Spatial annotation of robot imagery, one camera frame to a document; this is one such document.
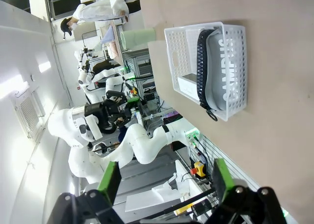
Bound person in light blue sweater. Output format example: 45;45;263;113
60;0;130;37

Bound grey metal equipment rack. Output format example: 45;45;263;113
122;50;156;98

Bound light green plastic cup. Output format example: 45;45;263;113
122;28;157;51

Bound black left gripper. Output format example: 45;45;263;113
84;90;140;134

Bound white perforated plastic basket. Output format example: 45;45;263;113
163;21;248;122

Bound grey pencil case black zipper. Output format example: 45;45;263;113
196;28;237;122

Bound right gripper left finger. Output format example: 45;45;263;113
46;161;148;224

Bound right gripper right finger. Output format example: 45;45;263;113
203;157;288;224

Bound yellow emergency stop button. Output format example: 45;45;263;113
192;160;207;179

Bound white ceiling air conditioner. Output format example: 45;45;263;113
12;85;47;141

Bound white power strip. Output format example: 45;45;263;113
177;73;198;97

